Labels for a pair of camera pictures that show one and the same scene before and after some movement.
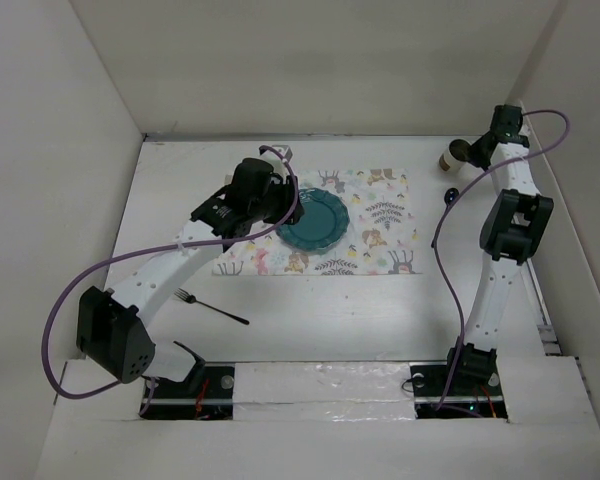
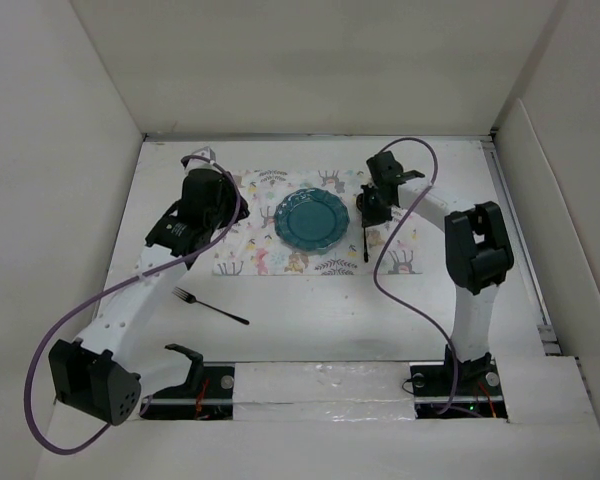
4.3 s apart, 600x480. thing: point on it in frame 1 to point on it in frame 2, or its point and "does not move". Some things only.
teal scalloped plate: (323, 225) does not move
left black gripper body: (277, 205) to (220, 215)
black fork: (190, 298) does not move
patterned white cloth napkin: (380, 237) does not move
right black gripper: (475, 155) to (369, 217)
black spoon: (450, 196) to (359, 205)
